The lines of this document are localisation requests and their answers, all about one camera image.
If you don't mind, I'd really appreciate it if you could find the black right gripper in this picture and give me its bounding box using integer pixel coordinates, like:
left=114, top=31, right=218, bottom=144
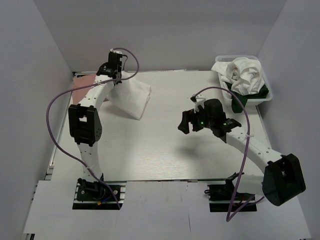
left=178, top=104, right=214, bottom=135

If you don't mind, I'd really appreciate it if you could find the white t-shirt red print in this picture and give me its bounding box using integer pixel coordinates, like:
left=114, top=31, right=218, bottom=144
left=106, top=77, right=152, bottom=120

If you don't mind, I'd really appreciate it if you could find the white t-shirt green print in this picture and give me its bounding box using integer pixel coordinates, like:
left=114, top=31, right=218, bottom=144
left=211, top=56, right=270, bottom=114

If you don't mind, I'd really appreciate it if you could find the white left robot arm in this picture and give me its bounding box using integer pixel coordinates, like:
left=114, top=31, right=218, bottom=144
left=68, top=48, right=123, bottom=182

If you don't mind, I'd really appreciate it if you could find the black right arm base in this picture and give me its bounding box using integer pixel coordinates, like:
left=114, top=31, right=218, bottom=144
left=204, top=173, right=250, bottom=213

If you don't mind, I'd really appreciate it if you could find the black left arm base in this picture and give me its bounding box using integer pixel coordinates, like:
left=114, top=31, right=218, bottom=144
left=72, top=178, right=126, bottom=211

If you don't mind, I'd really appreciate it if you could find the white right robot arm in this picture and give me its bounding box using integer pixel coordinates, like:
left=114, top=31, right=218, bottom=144
left=177, top=98, right=306, bottom=206

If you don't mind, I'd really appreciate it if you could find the folded pink t-shirt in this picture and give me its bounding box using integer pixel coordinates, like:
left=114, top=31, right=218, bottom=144
left=71, top=75, right=111, bottom=105

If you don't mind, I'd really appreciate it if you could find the white plastic basket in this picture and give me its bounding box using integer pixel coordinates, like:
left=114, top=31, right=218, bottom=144
left=215, top=54, right=274, bottom=107

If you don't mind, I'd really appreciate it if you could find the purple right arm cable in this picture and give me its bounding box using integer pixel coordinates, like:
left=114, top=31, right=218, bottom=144
left=191, top=86, right=266, bottom=223

